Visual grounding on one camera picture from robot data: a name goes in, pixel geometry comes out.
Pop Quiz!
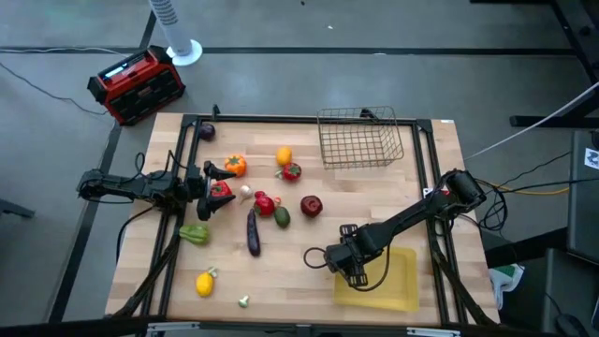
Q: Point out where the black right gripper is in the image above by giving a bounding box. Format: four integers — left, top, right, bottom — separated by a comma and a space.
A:
325, 223, 376, 288

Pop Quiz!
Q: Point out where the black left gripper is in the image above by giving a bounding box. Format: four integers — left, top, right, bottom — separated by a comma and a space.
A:
184, 160, 238, 223

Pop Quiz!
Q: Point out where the red bell pepper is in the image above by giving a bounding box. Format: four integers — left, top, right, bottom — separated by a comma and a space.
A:
210, 180, 234, 198

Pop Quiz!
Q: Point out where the orange persimmon green calyx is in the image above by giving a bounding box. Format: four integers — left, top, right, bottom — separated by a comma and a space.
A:
224, 154, 248, 178

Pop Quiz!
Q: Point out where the green bell pepper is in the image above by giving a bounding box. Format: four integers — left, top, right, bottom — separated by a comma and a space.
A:
178, 224, 211, 246

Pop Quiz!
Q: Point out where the purple eggplant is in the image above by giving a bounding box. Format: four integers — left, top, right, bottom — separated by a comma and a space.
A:
246, 208, 262, 258

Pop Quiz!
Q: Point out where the dark red apple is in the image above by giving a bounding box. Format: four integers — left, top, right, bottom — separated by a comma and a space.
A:
299, 195, 324, 219

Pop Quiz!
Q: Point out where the green avocado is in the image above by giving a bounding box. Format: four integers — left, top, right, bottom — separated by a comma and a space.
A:
273, 206, 292, 229

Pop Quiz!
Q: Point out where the yellow orange citrus fruit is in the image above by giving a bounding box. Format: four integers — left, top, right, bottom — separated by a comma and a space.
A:
275, 146, 294, 168

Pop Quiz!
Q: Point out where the yellow plastic bin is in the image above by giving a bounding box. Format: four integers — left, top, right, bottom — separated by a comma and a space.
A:
331, 246, 420, 314

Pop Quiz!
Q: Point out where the yellow lemon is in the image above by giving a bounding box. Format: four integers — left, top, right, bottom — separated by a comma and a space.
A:
195, 271, 215, 299

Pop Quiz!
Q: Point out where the red black portable box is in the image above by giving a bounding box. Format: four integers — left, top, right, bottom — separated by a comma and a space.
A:
86, 44, 186, 126

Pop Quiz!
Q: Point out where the green white bag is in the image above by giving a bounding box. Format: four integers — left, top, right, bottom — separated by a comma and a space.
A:
488, 263, 526, 311

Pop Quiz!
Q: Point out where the black furniture foot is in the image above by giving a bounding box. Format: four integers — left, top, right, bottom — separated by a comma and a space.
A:
0, 198, 37, 220

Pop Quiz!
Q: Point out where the dark grey desk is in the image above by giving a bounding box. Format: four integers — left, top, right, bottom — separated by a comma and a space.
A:
542, 247, 599, 337

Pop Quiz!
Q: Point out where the black computer mouse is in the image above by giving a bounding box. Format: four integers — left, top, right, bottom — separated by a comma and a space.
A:
555, 313, 591, 337

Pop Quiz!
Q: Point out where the dark grey cabinet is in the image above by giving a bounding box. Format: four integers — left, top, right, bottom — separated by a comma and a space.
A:
565, 129, 599, 266

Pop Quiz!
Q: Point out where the black desk stand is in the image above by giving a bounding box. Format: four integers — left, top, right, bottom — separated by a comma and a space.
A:
470, 0, 599, 129

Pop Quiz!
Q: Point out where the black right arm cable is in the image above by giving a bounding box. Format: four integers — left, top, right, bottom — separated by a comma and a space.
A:
302, 241, 392, 293

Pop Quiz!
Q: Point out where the black aluminium table frame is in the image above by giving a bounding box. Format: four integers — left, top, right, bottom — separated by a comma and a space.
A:
111, 103, 500, 329

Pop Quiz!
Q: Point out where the silver camera mount bracket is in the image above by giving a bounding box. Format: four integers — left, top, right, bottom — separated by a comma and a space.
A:
145, 321, 201, 336
405, 327, 462, 337

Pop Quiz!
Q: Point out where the black power cable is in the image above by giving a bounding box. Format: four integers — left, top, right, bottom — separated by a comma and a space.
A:
115, 205, 158, 264

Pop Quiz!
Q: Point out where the wire mesh basket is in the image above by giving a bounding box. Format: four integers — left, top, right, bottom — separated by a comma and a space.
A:
316, 105, 405, 170

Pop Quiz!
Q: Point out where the black cable bundle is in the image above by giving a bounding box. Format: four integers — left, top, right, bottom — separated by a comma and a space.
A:
476, 152, 599, 233

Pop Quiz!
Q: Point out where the thin black floor cable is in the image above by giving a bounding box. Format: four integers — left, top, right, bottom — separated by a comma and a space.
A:
0, 61, 110, 117

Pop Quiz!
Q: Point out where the yellow cable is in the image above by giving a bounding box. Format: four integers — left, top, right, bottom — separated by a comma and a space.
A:
475, 178, 571, 197

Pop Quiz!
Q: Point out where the thick white cable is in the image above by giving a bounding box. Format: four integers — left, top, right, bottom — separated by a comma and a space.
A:
464, 80, 599, 162

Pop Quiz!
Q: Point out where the white floor cable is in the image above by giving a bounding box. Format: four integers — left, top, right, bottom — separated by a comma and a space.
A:
0, 46, 130, 58

